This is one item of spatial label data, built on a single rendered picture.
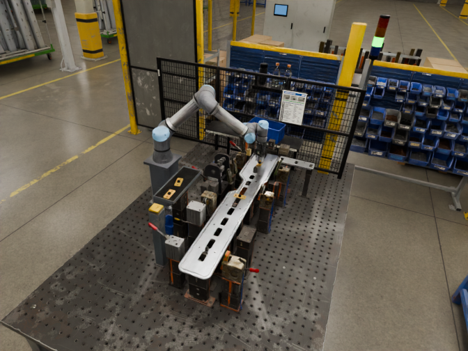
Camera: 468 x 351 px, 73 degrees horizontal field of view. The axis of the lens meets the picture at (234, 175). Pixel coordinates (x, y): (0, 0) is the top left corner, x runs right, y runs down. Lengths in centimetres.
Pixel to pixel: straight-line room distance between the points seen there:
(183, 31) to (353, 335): 365
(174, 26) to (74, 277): 314
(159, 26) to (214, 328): 361
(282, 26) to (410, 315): 720
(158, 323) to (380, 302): 194
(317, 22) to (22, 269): 760
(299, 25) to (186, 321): 772
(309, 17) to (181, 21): 488
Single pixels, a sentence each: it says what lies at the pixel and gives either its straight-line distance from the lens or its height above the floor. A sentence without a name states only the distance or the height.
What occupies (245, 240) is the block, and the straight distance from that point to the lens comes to 182.
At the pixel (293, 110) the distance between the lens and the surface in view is 288.
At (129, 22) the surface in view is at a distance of 475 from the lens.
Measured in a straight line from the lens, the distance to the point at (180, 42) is 434.
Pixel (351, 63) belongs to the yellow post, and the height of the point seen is 172.
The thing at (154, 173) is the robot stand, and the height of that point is 101.
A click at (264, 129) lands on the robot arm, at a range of 233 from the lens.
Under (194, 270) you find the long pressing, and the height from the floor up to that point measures 100.
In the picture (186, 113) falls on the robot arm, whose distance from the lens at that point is 231.
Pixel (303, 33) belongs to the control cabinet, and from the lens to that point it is 871.
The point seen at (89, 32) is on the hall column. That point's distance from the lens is 951.
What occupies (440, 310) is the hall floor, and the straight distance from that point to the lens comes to 336.
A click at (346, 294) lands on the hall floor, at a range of 307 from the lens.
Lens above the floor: 233
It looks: 34 degrees down
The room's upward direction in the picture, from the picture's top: 3 degrees clockwise
